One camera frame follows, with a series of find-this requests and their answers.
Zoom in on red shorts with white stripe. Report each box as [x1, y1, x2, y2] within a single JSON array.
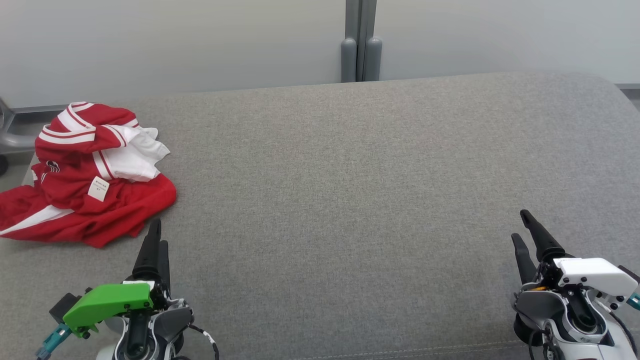
[[0, 184, 151, 249]]

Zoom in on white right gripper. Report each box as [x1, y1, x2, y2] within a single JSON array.
[[511, 209, 640, 311]]

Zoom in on teal plug left camera cable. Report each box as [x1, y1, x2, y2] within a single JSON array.
[[35, 322, 72, 360]]

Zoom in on grey metal slanted frame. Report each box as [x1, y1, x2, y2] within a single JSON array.
[[0, 97, 38, 176]]

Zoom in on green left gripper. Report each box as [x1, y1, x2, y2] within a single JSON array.
[[62, 218, 173, 338]]

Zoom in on grey upright partition post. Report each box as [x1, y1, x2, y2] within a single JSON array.
[[341, 0, 383, 83]]

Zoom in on red shirt with white sleeves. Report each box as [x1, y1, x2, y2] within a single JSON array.
[[31, 101, 177, 236]]

